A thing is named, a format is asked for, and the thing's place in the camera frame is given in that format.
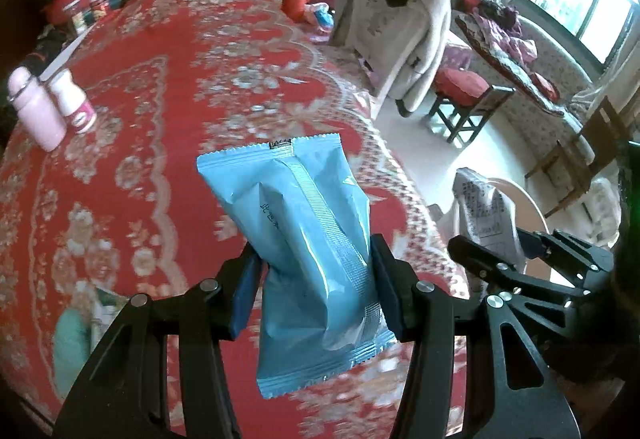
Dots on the red patterned tablecloth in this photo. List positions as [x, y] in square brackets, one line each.
[175, 119]

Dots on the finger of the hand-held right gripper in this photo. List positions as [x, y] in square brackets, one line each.
[575, 254]
[480, 259]

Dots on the beige coat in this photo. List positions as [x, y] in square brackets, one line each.
[400, 44]

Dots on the teal plastic wrapper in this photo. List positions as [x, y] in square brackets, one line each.
[70, 349]

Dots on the blue plastic packet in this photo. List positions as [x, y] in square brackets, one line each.
[310, 244]

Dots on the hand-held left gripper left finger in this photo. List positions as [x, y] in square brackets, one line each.
[244, 299]

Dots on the floral patterned sofa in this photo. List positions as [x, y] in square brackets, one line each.
[575, 69]

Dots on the white crumpled wrapper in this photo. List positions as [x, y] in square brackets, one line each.
[109, 309]

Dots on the white bottle with pink label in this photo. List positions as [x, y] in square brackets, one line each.
[75, 104]

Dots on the light wooden chair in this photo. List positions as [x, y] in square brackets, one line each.
[585, 144]

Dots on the pink floral quilt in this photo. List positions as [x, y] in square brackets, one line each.
[505, 44]

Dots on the blue plastic bag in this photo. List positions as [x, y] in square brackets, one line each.
[320, 15]

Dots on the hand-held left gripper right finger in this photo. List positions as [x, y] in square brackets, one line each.
[389, 291]

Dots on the white printed paper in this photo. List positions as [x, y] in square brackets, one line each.
[485, 209]

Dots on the white fluffy cloth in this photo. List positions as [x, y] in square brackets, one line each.
[602, 211]

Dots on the red pillow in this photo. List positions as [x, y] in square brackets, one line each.
[545, 86]

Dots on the red seat cushion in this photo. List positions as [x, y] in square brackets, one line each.
[462, 83]

